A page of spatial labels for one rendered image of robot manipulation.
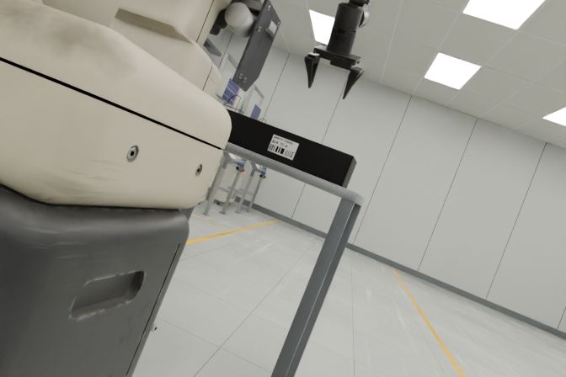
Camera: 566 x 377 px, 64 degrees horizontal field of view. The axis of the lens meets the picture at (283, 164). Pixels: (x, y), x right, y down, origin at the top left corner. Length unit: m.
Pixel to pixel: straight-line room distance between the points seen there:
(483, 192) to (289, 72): 4.08
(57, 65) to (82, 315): 0.19
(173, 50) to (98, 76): 0.44
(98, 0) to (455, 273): 8.25
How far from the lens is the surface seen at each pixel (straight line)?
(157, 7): 0.77
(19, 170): 0.32
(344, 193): 1.39
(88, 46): 0.31
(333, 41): 1.06
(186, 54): 0.73
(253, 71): 0.87
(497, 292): 8.78
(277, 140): 1.56
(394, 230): 8.34
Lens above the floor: 0.76
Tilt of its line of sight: 1 degrees up
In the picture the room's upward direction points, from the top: 22 degrees clockwise
